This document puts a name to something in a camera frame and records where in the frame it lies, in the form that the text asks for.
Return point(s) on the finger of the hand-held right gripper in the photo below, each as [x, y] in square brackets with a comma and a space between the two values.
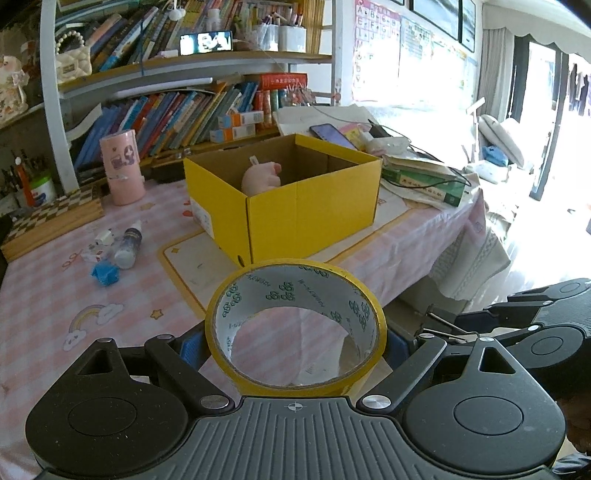
[508, 336]
[475, 321]

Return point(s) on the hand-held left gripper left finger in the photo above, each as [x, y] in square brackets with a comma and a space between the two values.
[191, 350]

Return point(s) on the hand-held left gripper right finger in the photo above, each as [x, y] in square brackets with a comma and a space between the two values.
[399, 350]

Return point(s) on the black binder clip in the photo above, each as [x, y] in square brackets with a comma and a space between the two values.
[450, 324]

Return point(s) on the blue packet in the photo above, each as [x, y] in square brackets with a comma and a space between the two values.
[106, 273]

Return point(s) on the clear plastic bottle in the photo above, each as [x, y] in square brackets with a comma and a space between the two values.
[127, 249]

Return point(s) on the yellow tape roll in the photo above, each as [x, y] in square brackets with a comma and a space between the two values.
[295, 286]

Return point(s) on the white charger plug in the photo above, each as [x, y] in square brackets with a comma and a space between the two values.
[104, 236]

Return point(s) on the yellow cardboard box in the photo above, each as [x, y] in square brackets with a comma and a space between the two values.
[314, 212]

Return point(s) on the pink plush pig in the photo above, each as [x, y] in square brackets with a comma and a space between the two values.
[258, 180]

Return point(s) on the pink checkered desktop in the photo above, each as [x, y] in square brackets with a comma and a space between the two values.
[46, 295]

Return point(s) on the white lace cloth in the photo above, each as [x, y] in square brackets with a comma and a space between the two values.
[471, 258]

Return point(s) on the cream desk mat orange border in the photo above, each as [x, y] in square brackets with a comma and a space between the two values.
[194, 267]

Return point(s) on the small white and red box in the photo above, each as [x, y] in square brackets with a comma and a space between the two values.
[98, 254]

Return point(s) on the green book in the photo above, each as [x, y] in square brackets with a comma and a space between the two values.
[425, 187]

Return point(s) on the pile of papers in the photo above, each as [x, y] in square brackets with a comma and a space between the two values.
[415, 164]

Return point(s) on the wooden chess board box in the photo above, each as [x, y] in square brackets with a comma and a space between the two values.
[51, 221]

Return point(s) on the pink cylinder container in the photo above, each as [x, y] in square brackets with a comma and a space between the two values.
[122, 170]

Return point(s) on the white jar with green lid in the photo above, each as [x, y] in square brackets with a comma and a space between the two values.
[42, 189]

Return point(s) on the orange and white carton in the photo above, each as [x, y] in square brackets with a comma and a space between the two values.
[242, 117]
[233, 134]

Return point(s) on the dark smartphone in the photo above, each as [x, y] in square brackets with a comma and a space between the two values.
[332, 136]

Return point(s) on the long row of leaning books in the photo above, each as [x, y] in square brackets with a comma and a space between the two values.
[175, 120]

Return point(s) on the red tassel ornament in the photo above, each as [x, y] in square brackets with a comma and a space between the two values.
[24, 182]

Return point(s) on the white pen holder with pens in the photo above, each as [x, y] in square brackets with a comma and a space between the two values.
[9, 184]

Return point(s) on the white cloth bag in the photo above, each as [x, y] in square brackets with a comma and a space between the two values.
[304, 117]

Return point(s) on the white bookshelf unit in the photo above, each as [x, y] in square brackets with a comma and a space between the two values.
[53, 115]

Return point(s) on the thick red book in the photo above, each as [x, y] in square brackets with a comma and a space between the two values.
[281, 81]

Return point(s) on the black phone with lit screen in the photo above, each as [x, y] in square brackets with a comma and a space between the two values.
[205, 42]

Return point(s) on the pink kimono cat doll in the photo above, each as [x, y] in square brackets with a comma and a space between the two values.
[11, 92]

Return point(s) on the shelf row of mixed books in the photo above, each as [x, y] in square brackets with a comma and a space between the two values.
[138, 32]

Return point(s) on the white cups with pens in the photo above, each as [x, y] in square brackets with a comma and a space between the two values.
[284, 37]

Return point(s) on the alphabet wall poster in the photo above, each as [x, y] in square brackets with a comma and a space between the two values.
[376, 50]

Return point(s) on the framed wall pictures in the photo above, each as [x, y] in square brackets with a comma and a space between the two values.
[443, 21]

